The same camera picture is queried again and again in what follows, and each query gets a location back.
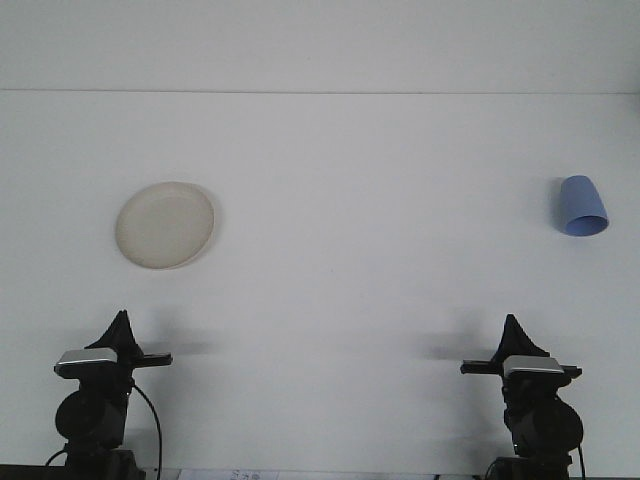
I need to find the pale round plate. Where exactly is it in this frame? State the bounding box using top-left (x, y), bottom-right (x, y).
top-left (114, 180), bottom-right (220, 271)

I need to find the pale blue cup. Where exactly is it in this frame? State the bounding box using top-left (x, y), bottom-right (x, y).
top-left (551, 174), bottom-right (610, 237)

